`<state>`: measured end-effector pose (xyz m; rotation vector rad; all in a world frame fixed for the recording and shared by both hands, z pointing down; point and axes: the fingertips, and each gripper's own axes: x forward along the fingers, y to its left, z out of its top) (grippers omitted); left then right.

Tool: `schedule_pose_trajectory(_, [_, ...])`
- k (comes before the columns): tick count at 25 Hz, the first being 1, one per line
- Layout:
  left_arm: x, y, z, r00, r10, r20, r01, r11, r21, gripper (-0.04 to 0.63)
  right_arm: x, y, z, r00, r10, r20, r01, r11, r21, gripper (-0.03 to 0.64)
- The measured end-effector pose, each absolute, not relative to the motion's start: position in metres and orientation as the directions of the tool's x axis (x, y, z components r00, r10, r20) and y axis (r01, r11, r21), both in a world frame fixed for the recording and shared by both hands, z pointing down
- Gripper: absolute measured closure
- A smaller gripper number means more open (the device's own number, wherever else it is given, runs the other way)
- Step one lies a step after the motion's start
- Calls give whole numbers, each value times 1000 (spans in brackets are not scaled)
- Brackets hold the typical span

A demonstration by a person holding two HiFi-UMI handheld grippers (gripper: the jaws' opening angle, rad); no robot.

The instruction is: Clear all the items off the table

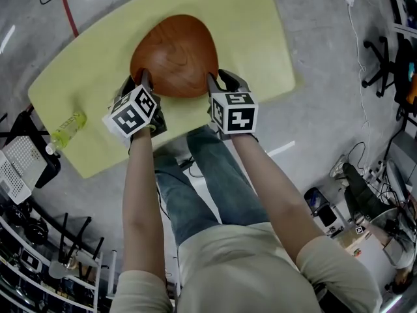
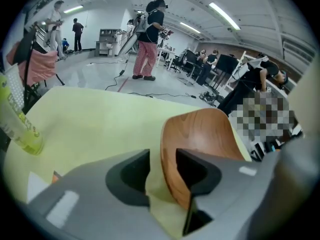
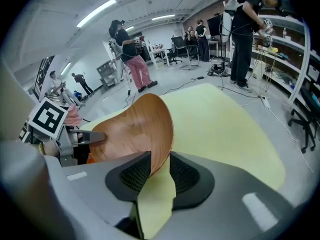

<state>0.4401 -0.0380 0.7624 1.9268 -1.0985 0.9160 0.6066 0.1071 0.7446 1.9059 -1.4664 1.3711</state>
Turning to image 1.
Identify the person's left forearm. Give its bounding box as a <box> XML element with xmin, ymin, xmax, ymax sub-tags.
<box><xmin>122</xmin><ymin>129</ymin><xmax>167</xmax><ymax>275</ymax></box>

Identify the grey shell chair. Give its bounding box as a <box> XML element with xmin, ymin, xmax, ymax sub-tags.
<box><xmin>48</xmin><ymin>212</ymin><xmax>106</xmax><ymax>280</ymax></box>

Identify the white plastic basket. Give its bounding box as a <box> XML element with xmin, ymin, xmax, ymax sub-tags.
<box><xmin>0</xmin><ymin>135</ymin><xmax>50</xmax><ymax>205</ymax></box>

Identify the white floor cable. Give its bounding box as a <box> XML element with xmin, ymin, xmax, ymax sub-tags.
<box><xmin>347</xmin><ymin>5</ymin><xmax>373</xmax><ymax>162</ymax></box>

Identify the brown wooden bowl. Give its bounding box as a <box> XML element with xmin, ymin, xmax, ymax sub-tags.
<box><xmin>129</xmin><ymin>14</ymin><xmax>219</xmax><ymax>99</ymax></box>

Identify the person's right forearm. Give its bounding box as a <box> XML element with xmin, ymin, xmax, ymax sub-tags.
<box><xmin>229</xmin><ymin>132</ymin><xmax>326</xmax><ymax>269</ymax></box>

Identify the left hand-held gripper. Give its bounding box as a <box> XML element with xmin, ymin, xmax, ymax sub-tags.
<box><xmin>102</xmin><ymin>68</ymin><xmax>169</xmax><ymax>140</ymax></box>

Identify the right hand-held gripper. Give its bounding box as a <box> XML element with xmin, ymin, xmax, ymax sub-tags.
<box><xmin>207</xmin><ymin>70</ymin><xmax>261</xmax><ymax>142</ymax></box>

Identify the orange pouch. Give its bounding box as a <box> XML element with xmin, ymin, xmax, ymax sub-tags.
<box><xmin>405</xmin><ymin>73</ymin><xmax>417</xmax><ymax>106</ymax></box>

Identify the yellow-green table top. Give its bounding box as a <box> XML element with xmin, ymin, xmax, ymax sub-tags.
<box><xmin>27</xmin><ymin>0</ymin><xmax>306</xmax><ymax>179</ymax></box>

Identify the person's white shirt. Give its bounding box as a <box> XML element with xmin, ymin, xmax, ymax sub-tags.
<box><xmin>109</xmin><ymin>222</ymin><xmax>382</xmax><ymax>313</ymax></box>

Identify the black office chair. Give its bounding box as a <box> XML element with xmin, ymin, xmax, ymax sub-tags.
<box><xmin>361</xmin><ymin>36</ymin><xmax>417</xmax><ymax>130</ymax></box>

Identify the green plastic bottle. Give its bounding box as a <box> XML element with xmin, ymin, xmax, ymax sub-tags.
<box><xmin>45</xmin><ymin>111</ymin><xmax>88</xmax><ymax>156</ymax></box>

